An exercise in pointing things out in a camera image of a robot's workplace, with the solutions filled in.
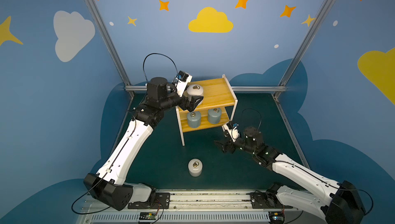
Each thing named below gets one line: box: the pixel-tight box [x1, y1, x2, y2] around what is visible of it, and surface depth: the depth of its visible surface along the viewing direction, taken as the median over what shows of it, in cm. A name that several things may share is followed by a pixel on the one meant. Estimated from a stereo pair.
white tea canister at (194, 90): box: [184, 84, 204, 102], surface depth 67 cm
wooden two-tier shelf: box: [175, 74, 239, 147], surface depth 80 cm
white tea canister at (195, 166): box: [187, 158, 204, 178], surface depth 80 cm
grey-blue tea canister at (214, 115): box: [207, 107, 222, 125], surface depth 82 cm
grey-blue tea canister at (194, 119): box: [187, 110, 202, 128], surface depth 81 cm
